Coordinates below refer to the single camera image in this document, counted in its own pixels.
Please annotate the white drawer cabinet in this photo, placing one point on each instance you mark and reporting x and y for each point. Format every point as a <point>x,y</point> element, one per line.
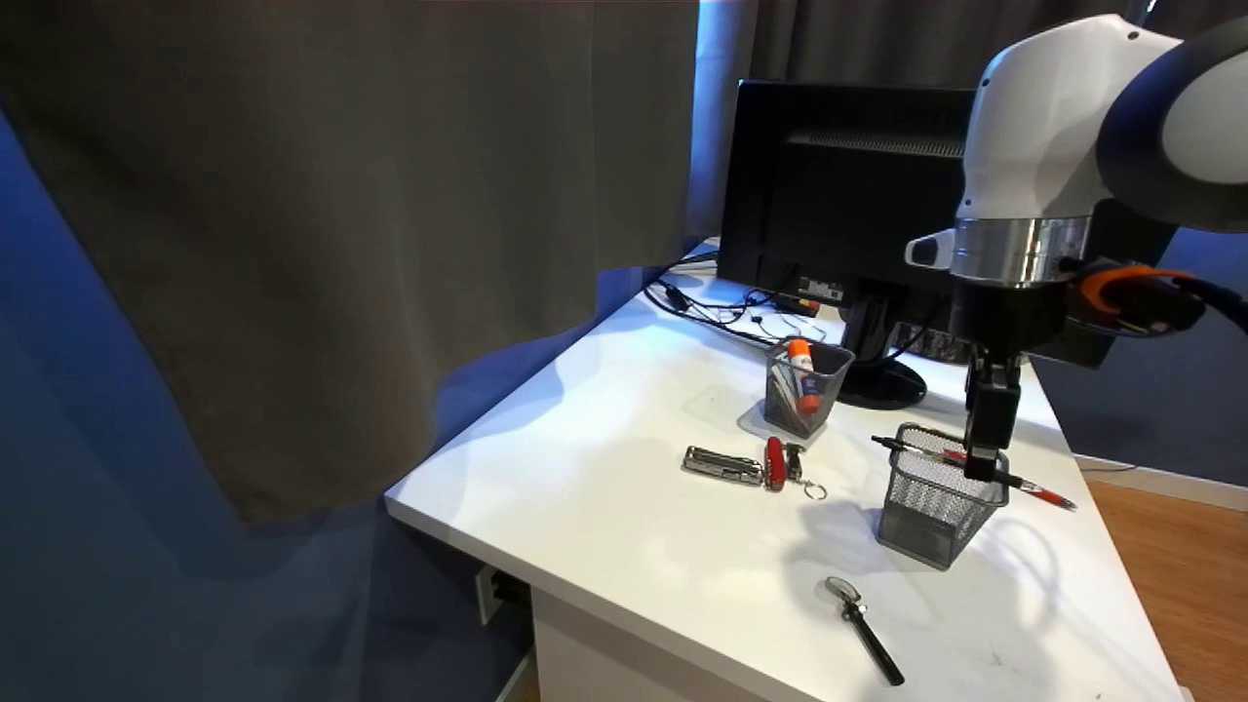
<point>626,658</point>

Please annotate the orange pen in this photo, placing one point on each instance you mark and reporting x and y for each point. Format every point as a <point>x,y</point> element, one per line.
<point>1048,492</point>

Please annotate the black white marker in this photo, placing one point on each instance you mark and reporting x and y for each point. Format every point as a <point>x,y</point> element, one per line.
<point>868,635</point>

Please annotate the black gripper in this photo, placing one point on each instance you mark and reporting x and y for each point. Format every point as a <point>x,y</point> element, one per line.
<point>998,325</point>

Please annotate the small orange connector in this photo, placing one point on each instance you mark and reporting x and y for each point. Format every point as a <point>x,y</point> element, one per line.
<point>801,306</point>

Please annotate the black remote stick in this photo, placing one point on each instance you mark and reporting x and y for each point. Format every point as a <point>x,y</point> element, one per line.
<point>717,466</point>

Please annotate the black pen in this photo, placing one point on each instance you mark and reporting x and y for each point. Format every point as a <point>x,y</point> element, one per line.
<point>915,450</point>

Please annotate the grey mesh cup with markers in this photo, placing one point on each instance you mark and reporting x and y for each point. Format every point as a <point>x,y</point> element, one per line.
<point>829,385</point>

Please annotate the orange capped marker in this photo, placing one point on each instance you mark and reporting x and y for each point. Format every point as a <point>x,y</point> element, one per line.
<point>797,354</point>

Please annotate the black monitor with round base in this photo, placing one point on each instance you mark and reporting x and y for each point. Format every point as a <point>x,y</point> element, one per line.
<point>832,197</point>

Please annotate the empty grey mesh pen cup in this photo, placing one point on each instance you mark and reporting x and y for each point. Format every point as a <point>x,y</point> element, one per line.
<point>931,519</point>

